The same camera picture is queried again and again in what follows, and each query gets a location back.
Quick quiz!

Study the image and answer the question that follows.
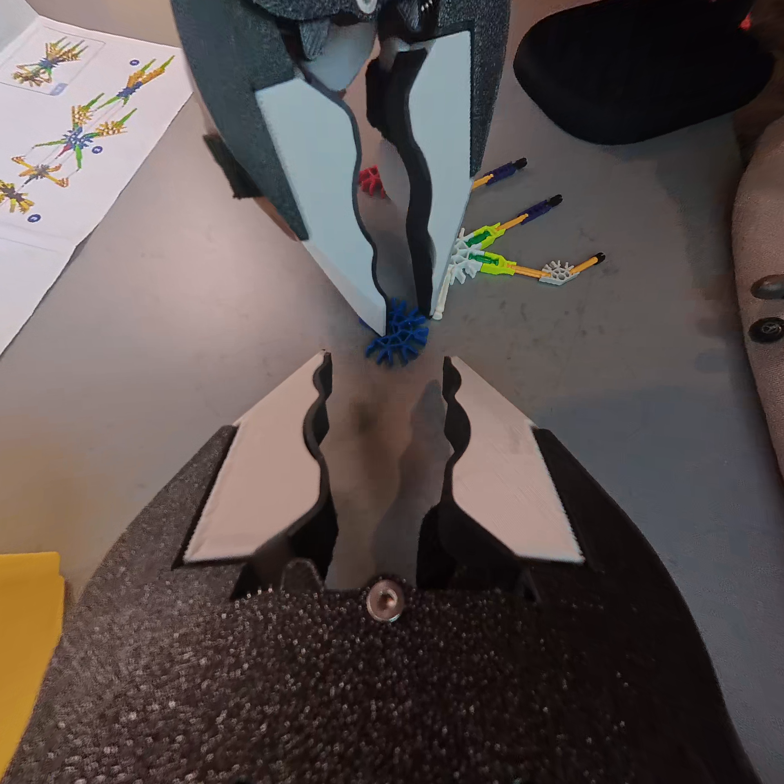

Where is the white instruction sheet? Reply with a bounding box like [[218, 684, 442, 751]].
[[0, 0, 194, 356]]

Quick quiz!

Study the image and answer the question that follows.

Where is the blue snowflake connector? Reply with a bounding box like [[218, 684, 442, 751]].
[[358, 298, 430, 368]]

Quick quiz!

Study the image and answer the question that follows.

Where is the grey desk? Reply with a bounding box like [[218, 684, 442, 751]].
[[0, 0, 784, 784]]

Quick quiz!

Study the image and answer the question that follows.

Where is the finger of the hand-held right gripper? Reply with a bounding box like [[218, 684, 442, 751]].
[[253, 70, 393, 338], [365, 27, 475, 319]]

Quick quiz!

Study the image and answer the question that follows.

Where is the yellow plastic bin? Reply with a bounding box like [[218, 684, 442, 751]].
[[0, 551, 66, 784]]

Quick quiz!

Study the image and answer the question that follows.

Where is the person's beige jacket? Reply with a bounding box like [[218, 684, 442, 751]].
[[732, 110, 784, 481]]

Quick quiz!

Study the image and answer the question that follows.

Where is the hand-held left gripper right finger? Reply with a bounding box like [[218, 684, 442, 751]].
[[418, 355, 587, 590]]

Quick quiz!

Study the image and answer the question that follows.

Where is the multicoloured construction toy model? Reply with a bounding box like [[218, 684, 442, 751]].
[[356, 158, 607, 321]]

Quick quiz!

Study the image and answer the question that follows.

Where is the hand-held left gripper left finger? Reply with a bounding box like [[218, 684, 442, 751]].
[[183, 351, 339, 589]]

